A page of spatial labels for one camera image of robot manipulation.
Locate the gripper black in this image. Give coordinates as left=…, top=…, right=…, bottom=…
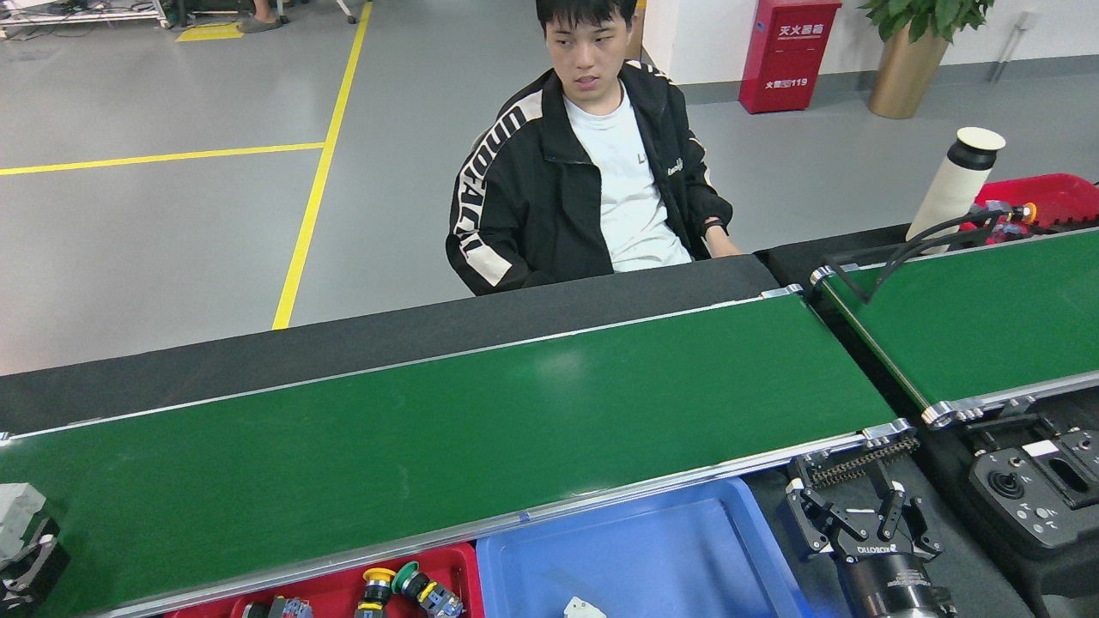
left=786, top=479, right=945, bottom=615

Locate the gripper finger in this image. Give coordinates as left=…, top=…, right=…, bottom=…
left=0, top=515, right=71, bottom=610

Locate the small red mushroom switch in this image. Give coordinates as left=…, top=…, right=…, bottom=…
left=239, top=596, right=315, bottom=618

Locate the yellow push button switch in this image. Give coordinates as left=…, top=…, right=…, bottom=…
left=355, top=566, right=398, bottom=618

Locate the green push button switch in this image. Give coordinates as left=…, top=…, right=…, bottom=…
left=391, top=560, right=466, bottom=618

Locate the blue plastic tray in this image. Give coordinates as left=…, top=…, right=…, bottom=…
left=475, top=476, right=817, bottom=618

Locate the green conveyor belt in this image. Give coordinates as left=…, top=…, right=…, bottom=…
left=810, top=225, right=1099, bottom=430
left=0, top=285, right=921, bottom=618

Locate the red plastic tray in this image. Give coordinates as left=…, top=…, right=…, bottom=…
left=163, top=541, right=483, bottom=618

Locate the black remote controller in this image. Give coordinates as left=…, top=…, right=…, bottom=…
left=968, top=427, right=1099, bottom=552

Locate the white bottle black cap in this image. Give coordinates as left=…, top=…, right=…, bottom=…
left=906, top=127, right=1007, bottom=256

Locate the red storage bin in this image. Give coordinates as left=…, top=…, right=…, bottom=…
left=960, top=173, right=1099, bottom=247

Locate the potted plant gold pot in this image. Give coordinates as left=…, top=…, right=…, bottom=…
left=859, top=0, right=997, bottom=119

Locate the red fire extinguisher box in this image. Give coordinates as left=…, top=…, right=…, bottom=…
left=738, top=0, right=844, bottom=115

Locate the person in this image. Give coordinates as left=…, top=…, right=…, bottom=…
left=445, top=0, right=744, bottom=297

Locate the conveyor drive chain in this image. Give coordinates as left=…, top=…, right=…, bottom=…
left=790, top=433, right=921, bottom=490

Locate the black cable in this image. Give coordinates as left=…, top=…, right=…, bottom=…
left=820, top=202, right=1031, bottom=306

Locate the orange tipped switch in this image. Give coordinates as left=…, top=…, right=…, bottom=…
left=973, top=199, right=1039, bottom=243

